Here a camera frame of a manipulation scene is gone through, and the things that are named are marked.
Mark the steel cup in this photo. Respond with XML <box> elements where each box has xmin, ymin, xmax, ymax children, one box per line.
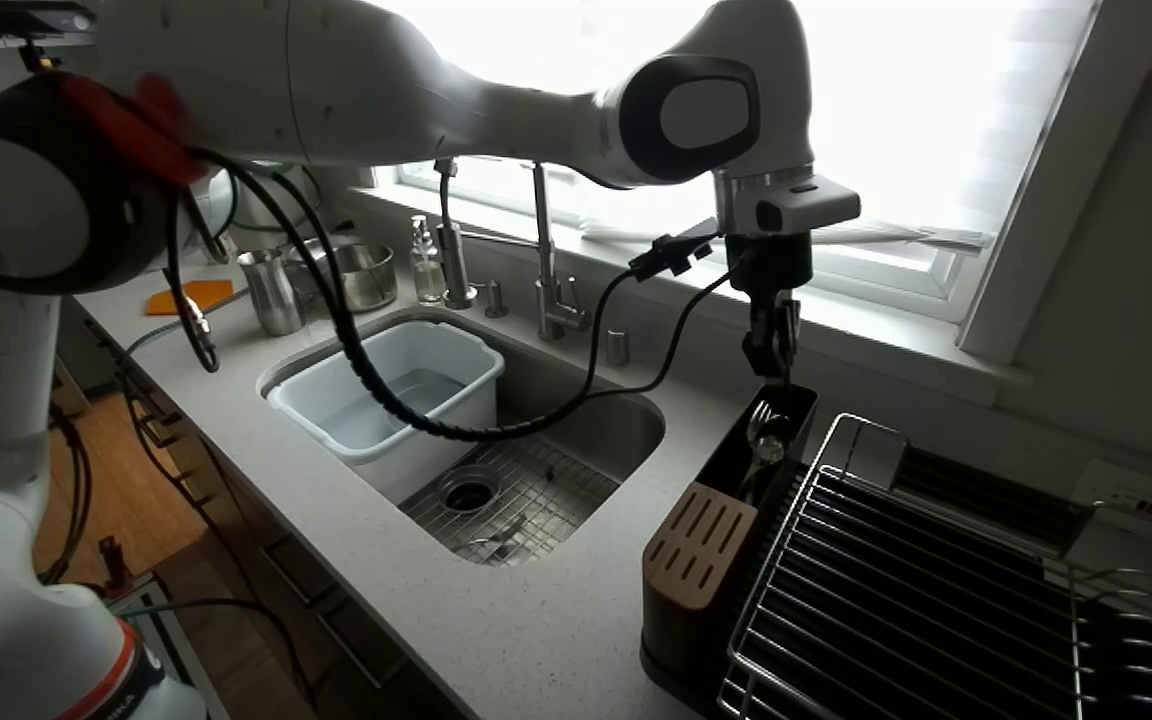
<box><xmin>236</xmin><ymin>249</ymin><xmax>308</xmax><ymax>337</ymax></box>

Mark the chrome spring kitchen faucet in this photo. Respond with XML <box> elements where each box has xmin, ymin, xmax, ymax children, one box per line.
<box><xmin>427</xmin><ymin>157</ymin><xmax>595</xmax><ymax>345</ymax></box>

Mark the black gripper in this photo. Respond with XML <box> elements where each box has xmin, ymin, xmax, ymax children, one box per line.
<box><xmin>726</xmin><ymin>233</ymin><xmax>814</xmax><ymax>379</ymax></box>

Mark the thin black cable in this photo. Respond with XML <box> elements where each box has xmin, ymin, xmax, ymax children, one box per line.
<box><xmin>37</xmin><ymin>397</ymin><xmax>99</xmax><ymax>591</ymax></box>

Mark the black utensil caddy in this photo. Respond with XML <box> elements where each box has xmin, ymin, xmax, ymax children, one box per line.
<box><xmin>637</xmin><ymin>379</ymin><xmax>825</xmax><ymax>698</ymax></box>

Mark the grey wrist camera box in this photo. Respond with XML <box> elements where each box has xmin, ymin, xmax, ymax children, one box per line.
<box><xmin>746</xmin><ymin>176</ymin><xmax>865</xmax><ymax>240</ymax></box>

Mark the orange sponge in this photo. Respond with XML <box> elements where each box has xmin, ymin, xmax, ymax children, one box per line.
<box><xmin>138</xmin><ymin>278</ymin><xmax>239</xmax><ymax>322</ymax></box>

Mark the steel pot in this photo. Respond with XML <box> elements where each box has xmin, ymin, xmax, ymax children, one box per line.
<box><xmin>327</xmin><ymin>237</ymin><xmax>399</xmax><ymax>315</ymax></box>

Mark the white wall outlet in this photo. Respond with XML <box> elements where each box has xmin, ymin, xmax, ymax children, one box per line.
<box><xmin>1073</xmin><ymin>458</ymin><xmax>1152</xmax><ymax>543</ymax></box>

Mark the clear plastic bottle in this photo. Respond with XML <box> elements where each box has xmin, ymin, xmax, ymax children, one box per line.
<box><xmin>408</xmin><ymin>214</ymin><xmax>450</xmax><ymax>308</ymax></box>

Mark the wooden knife block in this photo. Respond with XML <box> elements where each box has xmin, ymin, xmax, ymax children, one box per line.
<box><xmin>641</xmin><ymin>480</ymin><xmax>762</xmax><ymax>615</ymax></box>

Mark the round sink drain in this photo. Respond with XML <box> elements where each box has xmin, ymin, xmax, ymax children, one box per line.
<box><xmin>438</xmin><ymin>476</ymin><xmax>495</xmax><ymax>517</ymax></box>

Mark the thick black cable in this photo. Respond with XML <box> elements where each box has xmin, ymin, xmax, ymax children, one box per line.
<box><xmin>153</xmin><ymin>143</ymin><xmax>738</xmax><ymax>445</ymax></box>

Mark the stainless steel sink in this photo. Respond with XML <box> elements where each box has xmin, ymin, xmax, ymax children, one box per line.
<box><xmin>254</xmin><ymin>302</ymin><xmax>673</xmax><ymax>574</ymax></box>

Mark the steel wire sink grid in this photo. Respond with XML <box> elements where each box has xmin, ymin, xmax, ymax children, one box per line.
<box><xmin>399</xmin><ymin>437</ymin><xmax>627</xmax><ymax>568</ymax></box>

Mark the black steel dish rack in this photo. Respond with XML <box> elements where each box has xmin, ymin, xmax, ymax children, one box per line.
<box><xmin>712</xmin><ymin>410</ymin><xmax>1152</xmax><ymax>720</ymax></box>

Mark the white plastic wash tub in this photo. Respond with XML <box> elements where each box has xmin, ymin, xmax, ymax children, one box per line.
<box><xmin>265</xmin><ymin>315</ymin><xmax>508</xmax><ymax>509</ymax></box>

